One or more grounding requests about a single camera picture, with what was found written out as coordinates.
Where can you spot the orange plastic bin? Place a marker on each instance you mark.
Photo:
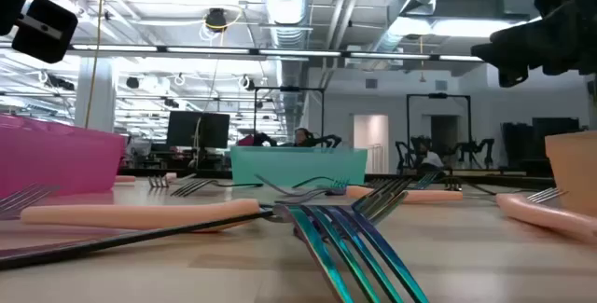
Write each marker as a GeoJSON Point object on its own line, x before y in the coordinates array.
{"type": "Point", "coordinates": [576, 172]}

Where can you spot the pink plastic bin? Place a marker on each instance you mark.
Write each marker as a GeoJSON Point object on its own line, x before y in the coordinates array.
{"type": "Point", "coordinates": [60, 158]}

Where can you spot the black monitor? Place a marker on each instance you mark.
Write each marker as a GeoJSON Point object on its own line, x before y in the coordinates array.
{"type": "Point", "coordinates": [217, 130]}
{"type": "Point", "coordinates": [182, 128]}

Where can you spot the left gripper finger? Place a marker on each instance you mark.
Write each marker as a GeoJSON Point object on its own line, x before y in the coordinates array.
{"type": "Point", "coordinates": [51, 46]}
{"type": "Point", "coordinates": [11, 0]}

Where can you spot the person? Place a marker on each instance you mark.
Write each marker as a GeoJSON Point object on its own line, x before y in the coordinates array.
{"type": "Point", "coordinates": [303, 137]}
{"type": "Point", "coordinates": [431, 158]}

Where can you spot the background black robot arm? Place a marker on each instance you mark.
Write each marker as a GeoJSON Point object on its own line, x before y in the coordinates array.
{"type": "Point", "coordinates": [485, 147]}
{"type": "Point", "coordinates": [326, 141]}
{"type": "Point", "coordinates": [401, 154]}

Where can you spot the black cabinet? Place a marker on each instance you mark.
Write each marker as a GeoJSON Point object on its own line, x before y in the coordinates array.
{"type": "Point", "coordinates": [541, 140]}

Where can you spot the white column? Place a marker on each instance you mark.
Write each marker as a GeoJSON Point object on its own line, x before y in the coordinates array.
{"type": "Point", "coordinates": [105, 98]}

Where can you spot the ceiling light bar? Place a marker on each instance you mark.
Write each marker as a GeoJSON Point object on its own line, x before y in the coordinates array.
{"type": "Point", "coordinates": [210, 50]}

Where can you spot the teal plastic bin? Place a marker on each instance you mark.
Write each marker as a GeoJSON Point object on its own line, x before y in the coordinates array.
{"type": "Point", "coordinates": [280, 165]}

